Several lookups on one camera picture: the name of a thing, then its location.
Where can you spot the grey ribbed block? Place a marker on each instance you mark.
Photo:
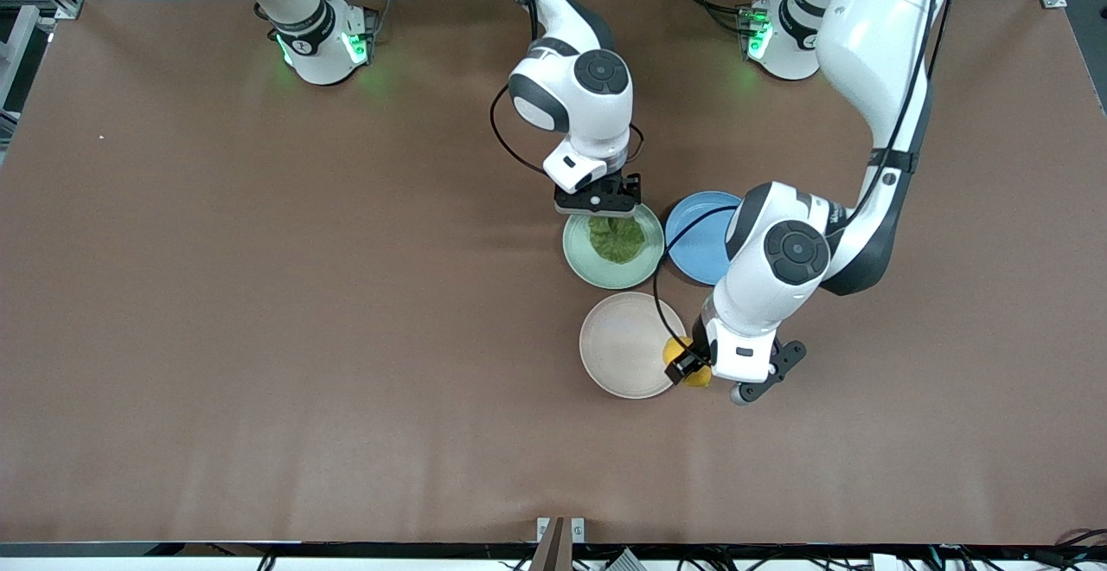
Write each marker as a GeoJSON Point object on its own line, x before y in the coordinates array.
{"type": "Point", "coordinates": [623, 562]}

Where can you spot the green lettuce leaf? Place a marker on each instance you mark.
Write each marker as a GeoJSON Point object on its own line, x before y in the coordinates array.
{"type": "Point", "coordinates": [616, 242]}

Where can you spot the black left arm base connector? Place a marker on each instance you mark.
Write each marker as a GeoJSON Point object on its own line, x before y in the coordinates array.
{"type": "Point", "coordinates": [745, 17]}

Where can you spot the pale green plate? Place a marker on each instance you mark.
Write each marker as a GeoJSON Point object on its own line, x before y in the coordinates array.
{"type": "Point", "coordinates": [597, 268]}

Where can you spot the yellow lemon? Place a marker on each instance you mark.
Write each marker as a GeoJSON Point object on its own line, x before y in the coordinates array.
{"type": "Point", "coordinates": [699, 378]}

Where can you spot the beige plate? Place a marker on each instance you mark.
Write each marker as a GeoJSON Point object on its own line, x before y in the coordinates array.
{"type": "Point", "coordinates": [623, 346]}

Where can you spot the brown post under bracket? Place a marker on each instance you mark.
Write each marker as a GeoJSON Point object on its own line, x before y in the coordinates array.
{"type": "Point", "coordinates": [553, 549]}

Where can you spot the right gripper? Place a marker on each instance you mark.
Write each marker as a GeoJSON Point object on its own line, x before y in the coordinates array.
{"type": "Point", "coordinates": [624, 189]}

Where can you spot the blue plate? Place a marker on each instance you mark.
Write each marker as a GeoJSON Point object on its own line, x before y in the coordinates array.
{"type": "Point", "coordinates": [692, 242]}

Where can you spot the grey metal side stand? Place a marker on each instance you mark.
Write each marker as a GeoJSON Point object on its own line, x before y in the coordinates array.
{"type": "Point", "coordinates": [13, 69]}

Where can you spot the black right arm base connector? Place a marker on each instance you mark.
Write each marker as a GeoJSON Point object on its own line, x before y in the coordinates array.
{"type": "Point", "coordinates": [370, 22]}

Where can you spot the small white box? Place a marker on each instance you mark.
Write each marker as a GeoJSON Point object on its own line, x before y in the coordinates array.
{"type": "Point", "coordinates": [884, 563]}

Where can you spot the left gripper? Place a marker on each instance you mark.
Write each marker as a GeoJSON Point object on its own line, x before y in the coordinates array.
{"type": "Point", "coordinates": [697, 353]}

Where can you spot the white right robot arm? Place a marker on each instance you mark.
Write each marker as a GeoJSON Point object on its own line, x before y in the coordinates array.
{"type": "Point", "coordinates": [571, 95]}

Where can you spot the silver table edge bracket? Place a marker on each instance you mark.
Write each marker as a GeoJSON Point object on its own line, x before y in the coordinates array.
{"type": "Point", "coordinates": [578, 529]}

